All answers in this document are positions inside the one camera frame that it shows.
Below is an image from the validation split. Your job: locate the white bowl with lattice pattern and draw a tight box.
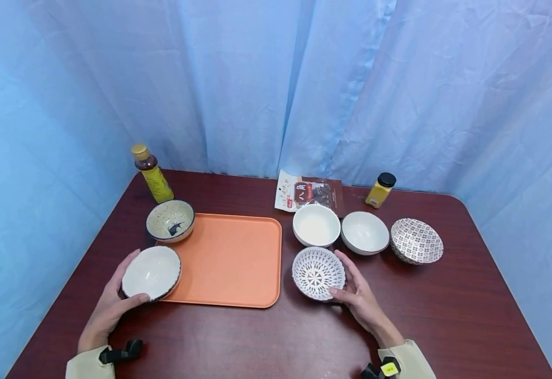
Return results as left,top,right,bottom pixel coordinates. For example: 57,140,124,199
291,246,347,302

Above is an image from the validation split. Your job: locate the yellow spice jar black lid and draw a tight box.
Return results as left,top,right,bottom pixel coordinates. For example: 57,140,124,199
364,172,397,210

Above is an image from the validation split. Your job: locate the person's right forearm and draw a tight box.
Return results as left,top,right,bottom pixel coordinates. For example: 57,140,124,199
378,340,437,379

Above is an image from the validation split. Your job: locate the white bowl with brown rim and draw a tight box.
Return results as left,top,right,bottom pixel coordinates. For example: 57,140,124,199
341,211,390,256

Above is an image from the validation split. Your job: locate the person's right hand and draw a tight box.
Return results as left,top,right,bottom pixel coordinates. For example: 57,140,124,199
328,250,406,348

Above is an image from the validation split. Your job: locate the orange plastic tray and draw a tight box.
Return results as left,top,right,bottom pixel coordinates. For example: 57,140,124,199
155,213,283,309

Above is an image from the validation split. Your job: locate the black wrist band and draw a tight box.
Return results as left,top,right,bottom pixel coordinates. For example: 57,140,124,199
98,339,144,365
361,356,402,379

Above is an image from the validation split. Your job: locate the speckled bowl with blue fish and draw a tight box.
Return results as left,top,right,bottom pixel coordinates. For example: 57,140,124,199
145,199,196,244

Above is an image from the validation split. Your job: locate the plain white deep bowl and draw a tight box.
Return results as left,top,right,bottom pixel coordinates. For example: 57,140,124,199
292,203,342,248

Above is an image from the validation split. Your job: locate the white bowl with dark rim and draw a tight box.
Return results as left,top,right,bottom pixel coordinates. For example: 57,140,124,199
121,245,182,303

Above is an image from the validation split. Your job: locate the brown sauce bottle yellow label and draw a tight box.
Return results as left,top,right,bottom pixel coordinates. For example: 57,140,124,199
131,143,175,204

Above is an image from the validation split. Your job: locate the brown and white spice packet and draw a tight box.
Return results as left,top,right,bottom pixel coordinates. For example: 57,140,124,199
274,169,346,218

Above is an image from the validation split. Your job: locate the bowl with brown square pattern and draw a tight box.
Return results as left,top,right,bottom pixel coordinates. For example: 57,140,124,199
390,218,445,265

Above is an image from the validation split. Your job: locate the person's left forearm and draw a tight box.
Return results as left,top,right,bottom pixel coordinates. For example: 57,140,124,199
65,345,115,379

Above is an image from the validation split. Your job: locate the person's left hand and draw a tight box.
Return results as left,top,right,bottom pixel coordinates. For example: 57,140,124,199
77,248,151,354

